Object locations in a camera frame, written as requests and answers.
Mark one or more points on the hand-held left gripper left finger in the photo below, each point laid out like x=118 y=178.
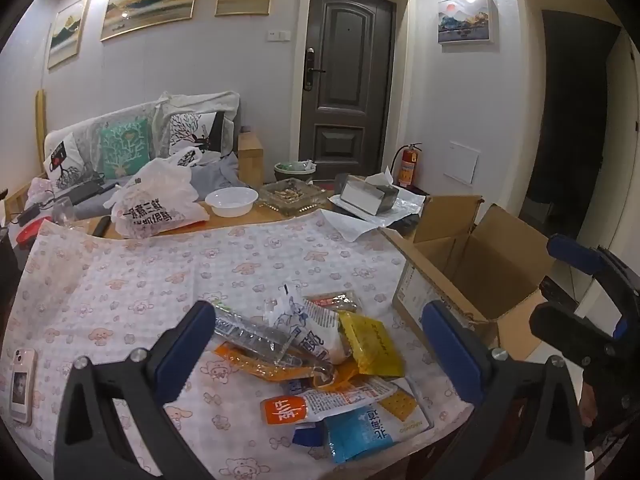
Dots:
x=185 y=345

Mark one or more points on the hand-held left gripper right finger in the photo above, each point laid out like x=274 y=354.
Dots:
x=450 y=355

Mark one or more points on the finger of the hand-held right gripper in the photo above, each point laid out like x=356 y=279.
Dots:
x=575 y=252
x=570 y=330

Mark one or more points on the orange clear snack packet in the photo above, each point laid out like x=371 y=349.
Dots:
x=250 y=364

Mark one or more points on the brown cardboard box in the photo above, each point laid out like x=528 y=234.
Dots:
x=475 y=260

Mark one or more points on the clear plastic snack packet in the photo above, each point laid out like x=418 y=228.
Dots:
x=250 y=332

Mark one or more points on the cracker packet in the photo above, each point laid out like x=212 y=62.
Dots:
x=402 y=402

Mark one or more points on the printed pink tablecloth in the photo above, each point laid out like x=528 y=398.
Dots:
x=150 y=285

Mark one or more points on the yellow snack packet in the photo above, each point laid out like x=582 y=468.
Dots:
x=370 y=345

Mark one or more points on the light blue snack packet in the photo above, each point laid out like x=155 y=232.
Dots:
x=355 y=432

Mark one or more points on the white blue-print snack bag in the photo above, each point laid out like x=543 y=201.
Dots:
x=310 y=330

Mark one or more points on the red-brown snack packet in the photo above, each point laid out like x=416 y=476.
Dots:
x=335 y=301

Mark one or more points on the white orange-label snack packet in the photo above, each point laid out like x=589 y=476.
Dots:
x=300 y=407

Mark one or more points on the black remote control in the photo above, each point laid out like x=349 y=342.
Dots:
x=101 y=226

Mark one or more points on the white printed plastic bag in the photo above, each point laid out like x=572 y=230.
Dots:
x=155 y=200

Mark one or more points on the white bowl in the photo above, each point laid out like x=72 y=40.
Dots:
x=232 y=202

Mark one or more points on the dark blue snack packet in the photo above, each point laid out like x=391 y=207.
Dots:
x=307 y=436

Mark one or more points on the white plastic wrapper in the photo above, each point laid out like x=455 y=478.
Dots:
x=350 y=227

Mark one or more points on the white smartphone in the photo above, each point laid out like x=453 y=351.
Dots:
x=22 y=385

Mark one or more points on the grey cloth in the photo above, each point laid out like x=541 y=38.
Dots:
x=220 y=175

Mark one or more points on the metal tissue box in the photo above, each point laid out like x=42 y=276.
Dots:
x=365 y=200

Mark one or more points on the wine glass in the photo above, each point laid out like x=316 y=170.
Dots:
x=64 y=210

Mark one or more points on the black pouch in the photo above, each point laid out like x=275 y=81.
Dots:
x=85 y=191

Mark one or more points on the glass dish with shells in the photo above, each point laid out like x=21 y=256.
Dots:
x=295 y=195

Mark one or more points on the red fire extinguisher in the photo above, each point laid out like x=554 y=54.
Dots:
x=407 y=165

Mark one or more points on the small white black-print bag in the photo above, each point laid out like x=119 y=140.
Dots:
x=184 y=156

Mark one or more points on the red object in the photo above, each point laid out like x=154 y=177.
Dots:
x=27 y=237

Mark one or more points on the wooden side table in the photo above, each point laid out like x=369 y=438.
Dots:
x=250 y=160

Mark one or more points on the green bowl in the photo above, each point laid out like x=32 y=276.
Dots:
x=295 y=172

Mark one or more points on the teal tree cushion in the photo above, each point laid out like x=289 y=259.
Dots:
x=125 y=147

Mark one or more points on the white patterned cloth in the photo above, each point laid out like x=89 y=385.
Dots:
x=42 y=190

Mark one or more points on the white black-tree cushion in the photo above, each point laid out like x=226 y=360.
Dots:
x=192 y=130

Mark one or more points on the white red-print cushion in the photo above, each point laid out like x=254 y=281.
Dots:
x=62 y=160

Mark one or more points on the grey sofa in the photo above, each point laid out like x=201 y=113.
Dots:
x=90 y=132

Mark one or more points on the frameless mountain canvas picture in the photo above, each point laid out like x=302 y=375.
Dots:
x=465 y=20

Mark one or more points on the wooden board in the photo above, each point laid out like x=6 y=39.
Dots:
x=40 y=130

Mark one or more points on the dark grey door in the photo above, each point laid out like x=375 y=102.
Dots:
x=345 y=85

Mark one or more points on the small framed mountain painting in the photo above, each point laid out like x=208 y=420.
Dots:
x=67 y=32

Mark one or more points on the large framed tree painting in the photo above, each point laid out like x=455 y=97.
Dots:
x=150 y=0

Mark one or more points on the white wall panel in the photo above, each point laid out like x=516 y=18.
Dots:
x=461 y=162

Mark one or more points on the white light switch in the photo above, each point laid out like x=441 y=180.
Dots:
x=277 y=35

